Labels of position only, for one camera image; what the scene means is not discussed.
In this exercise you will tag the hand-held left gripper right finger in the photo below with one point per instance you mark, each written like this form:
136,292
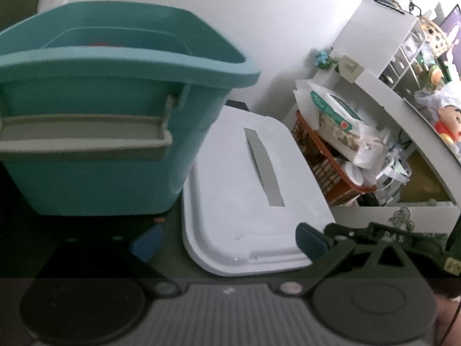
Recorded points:
309,241

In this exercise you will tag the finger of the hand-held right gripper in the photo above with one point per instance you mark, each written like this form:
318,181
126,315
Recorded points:
414,239

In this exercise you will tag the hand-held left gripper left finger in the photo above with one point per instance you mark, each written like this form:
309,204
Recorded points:
147,242

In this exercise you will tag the teal plastic storage bin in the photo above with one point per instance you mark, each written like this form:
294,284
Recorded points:
108,180

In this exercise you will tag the white bin lid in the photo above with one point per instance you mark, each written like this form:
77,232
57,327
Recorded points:
223,194

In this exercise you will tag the person's right forearm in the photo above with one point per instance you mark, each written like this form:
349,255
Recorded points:
450,320

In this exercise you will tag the orange plastic basket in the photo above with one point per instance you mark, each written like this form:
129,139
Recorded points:
324,165

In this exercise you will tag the white round container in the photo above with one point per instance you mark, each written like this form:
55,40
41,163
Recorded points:
353,173

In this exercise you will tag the white tissue pack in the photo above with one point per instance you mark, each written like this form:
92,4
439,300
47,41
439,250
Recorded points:
360,144

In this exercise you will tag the cartoon boy plush red shirt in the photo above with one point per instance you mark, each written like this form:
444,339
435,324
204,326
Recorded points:
450,122

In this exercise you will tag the wet wipes pack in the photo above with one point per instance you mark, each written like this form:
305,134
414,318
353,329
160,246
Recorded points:
335,104

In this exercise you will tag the white side table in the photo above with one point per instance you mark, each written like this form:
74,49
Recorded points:
381,90

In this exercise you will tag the small hamburger plush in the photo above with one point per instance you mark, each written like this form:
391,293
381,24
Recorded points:
435,75

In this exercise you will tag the blue flower ornament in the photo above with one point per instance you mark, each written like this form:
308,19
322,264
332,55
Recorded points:
324,58

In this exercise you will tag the wicker basket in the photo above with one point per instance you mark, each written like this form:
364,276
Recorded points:
435,36

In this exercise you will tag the white drawer organizer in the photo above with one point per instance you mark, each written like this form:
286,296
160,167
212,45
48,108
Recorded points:
374,32

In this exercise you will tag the monitor screen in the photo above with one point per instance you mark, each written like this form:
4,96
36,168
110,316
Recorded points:
454,29

